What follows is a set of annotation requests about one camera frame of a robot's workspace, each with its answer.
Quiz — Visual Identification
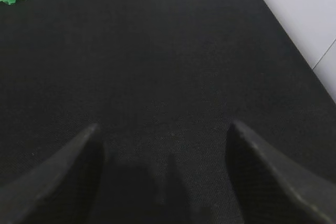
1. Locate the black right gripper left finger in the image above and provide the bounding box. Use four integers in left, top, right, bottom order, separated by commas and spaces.
1, 124, 105, 223

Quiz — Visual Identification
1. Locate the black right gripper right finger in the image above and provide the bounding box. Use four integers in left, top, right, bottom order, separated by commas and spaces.
226, 121, 335, 223

